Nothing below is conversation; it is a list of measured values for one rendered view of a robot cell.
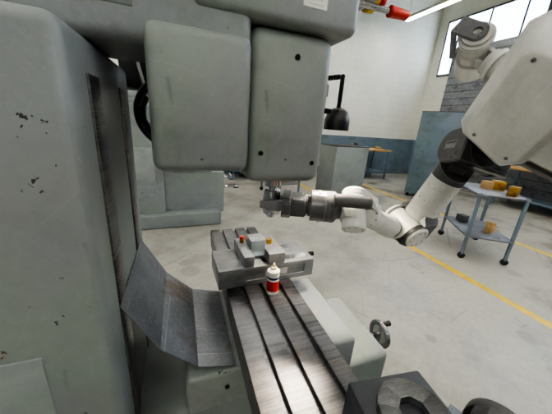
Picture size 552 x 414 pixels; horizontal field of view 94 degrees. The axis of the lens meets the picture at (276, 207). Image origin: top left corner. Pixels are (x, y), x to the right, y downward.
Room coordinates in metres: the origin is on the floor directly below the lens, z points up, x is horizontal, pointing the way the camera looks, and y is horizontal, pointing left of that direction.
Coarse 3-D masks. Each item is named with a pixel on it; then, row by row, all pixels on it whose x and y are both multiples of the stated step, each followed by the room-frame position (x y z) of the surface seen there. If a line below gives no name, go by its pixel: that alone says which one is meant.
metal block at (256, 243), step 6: (246, 234) 0.85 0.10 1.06; (252, 234) 0.85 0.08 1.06; (258, 234) 0.85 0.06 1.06; (246, 240) 0.84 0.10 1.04; (252, 240) 0.80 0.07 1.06; (258, 240) 0.81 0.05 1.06; (264, 240) 0.81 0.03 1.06; (252, 246) 0.80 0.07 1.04; (258, 246) 0.80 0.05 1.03; (264, 246) 0.81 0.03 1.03; (252, 252) 0.80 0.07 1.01; (258, 252) 0.80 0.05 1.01
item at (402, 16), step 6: (360, 0) 0.65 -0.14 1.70; (360, 6) 0.65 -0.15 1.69; (366, 6) 0.66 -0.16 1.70; (372, 6) 0.66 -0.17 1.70; (378, 6) 0.67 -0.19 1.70; (390, 6) 0.68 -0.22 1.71; (396, 6) 0.68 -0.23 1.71; (384, 12) 0.68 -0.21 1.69; (390, 12) 0.68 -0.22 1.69; (396, 12) 0.68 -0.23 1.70; (402, 12) 0.69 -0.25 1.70; (408, 12) 0.69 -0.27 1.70; (396, 18) 0.69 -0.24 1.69; (402, 18) 0.69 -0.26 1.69
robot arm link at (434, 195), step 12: (432, 180) 0.75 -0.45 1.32; (420, 192) 0.78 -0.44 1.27; (432, 192) 0.74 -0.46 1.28; (444, 192) 0.72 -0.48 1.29; (456, 192) 0.73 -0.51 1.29; (408, 204) 0.81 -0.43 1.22; (420, 204) 0.76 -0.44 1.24; (432, 204) 0.74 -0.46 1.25; (444, 204) 0.74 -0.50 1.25; (420, 216) 0.76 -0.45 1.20; (432, 216) 0.75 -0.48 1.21; (432, 228) 0.75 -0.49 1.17; (408, 240) 0.74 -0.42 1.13; (420, 240) 0.75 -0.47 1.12
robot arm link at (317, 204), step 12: (288, 192) 0.71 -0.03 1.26; (300, 192) 0.73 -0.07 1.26; (312, 192) 0.68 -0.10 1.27; (324, 192) 0.68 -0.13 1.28; (288, 204) 0.64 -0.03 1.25; (300, 204) 0.65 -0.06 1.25; (312, 204) 0.65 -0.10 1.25; (324, 204) 0.65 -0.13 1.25; (288, 216) 0.65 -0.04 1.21; (300, 216) 0.66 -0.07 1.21; (312, 216) 0.65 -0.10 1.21; (324, 216) 0.65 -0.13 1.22
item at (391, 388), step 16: (352, 384) 0.27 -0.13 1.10; (368, 384) 0.27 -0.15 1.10; (384, 384) 0.26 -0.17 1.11; (400, 384) 0.27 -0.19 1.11; (416, 384) 0.27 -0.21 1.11; (352, 400) 0.26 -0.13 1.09; (368, 400) 0.25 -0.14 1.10; (384, 400) 0.24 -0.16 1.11; (400, 400) 0.25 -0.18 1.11; (416, 400) 0.25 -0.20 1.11; (432, 400) 0.25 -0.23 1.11
